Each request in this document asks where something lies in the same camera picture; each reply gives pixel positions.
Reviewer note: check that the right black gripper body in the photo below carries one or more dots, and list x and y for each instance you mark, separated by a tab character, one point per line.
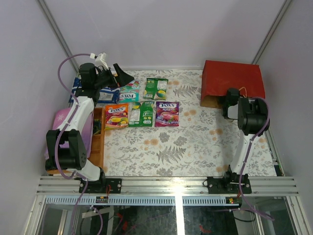
225	101

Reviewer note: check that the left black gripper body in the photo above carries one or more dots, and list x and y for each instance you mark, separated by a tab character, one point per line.
115	78

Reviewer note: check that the green Fox's candy bag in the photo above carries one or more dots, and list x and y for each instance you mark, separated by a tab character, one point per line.
130	92

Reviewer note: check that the blue chips bag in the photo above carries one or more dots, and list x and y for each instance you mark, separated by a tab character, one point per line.
107	95

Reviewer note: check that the red paper bag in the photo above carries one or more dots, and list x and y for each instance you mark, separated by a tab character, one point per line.
218	77

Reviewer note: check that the green snack bag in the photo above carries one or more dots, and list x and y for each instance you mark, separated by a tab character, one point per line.
141	114
156	89

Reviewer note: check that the orange candy bag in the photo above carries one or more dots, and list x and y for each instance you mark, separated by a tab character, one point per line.
116	116

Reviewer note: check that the purple Fox's berries bag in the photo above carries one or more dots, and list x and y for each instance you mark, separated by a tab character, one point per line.
167	114

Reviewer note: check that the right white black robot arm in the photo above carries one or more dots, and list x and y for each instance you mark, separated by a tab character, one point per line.
252	120

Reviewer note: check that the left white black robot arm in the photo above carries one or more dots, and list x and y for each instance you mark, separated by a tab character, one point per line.
65	147

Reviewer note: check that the dark patterned cloth in tray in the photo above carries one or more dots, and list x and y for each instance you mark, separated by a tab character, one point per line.
97	126

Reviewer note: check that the floral table mat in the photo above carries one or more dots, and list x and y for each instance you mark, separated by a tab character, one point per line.
203	144

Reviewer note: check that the wooden organizer tray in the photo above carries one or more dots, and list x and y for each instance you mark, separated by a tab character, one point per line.
94	144

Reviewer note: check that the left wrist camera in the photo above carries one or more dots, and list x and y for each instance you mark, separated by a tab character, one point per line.
100	60

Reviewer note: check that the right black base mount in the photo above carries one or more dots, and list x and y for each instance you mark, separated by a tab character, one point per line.
227	186

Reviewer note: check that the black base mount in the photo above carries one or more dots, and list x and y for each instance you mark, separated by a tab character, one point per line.
227	186
108	186

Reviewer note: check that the aluminium front rail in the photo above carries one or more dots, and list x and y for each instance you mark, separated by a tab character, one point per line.
166	186

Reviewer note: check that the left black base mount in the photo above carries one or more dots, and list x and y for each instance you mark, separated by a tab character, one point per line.
108	186

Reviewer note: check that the white slotted cable duct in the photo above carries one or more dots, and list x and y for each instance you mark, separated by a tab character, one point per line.
117	200

